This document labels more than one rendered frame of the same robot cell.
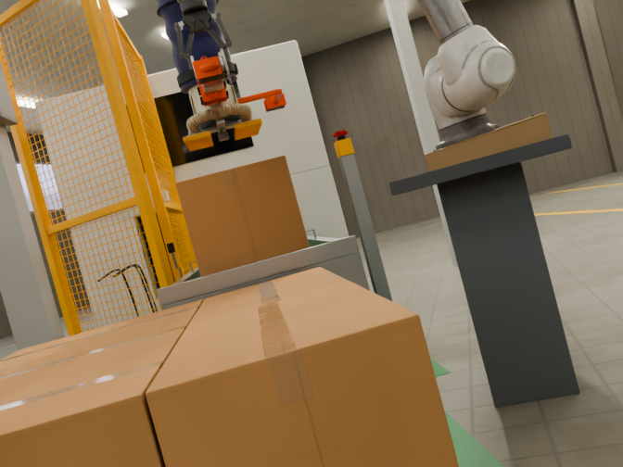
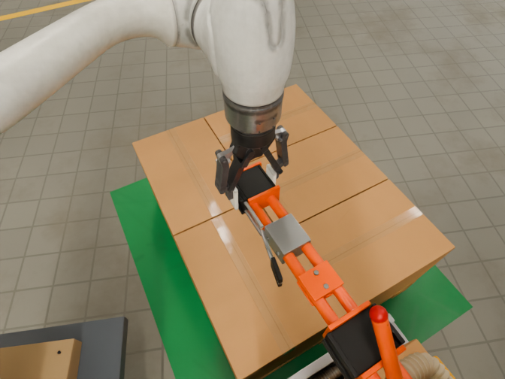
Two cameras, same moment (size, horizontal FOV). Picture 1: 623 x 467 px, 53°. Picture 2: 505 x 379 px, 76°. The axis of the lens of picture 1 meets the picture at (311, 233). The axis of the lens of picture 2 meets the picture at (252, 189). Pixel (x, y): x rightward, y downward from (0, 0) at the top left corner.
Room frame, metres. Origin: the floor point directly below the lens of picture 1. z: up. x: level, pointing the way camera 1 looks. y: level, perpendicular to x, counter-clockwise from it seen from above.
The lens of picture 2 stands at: (2.17, 0.00, 1.77)
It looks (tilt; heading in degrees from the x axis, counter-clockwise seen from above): 55 degrees down; 157
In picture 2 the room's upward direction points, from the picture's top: straight up
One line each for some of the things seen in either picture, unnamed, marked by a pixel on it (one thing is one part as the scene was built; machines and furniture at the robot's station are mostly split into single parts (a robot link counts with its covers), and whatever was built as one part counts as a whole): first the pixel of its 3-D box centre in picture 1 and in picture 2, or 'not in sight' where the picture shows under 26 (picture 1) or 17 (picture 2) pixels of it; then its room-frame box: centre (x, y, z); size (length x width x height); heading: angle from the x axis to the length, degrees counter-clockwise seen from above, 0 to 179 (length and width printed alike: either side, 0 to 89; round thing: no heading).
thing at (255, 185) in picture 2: (208, 70); (255, 187); (1.80, 0.17, 1.20); 0.08 x 0.07 x 0.05; 7
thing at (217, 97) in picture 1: (213, 93); (361, 341); (2.15, 0.20, 1.21); 0.10 x 0.08 x 0.06; 97
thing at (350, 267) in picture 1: (267, 299); not in sight; (2.13, 0.20, 0.48); 0.70 x 0.03 x 0.15; 96
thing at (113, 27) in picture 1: (168, 197); not in sight; (3.86, 0.80, 1.05); 1.17 x 0.10 x 2.10; 6
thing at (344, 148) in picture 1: (371, 249); not in sight; (2.75, -0.24, 0.50); 0.07 x 0.07 x 1.00; 6
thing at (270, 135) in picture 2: (196, 15); (252, 137); (1.81, 0.16, 1.36); 0.08 x 0.07 x 0.09; 96
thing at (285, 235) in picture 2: (211, 82); (286, 238); (1.94, 0.18, 1.19); 0.07 x 0.07 x 0.04; 7
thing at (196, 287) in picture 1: (260, 270); (305, 373); (2.13, 0.20, 0.58); 0.70 x 0.03 x 0.06; 96
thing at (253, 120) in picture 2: not in sight; (252, 103); (1.81, 0.16, 1.43); 0.09 x 0.09 x 0.06
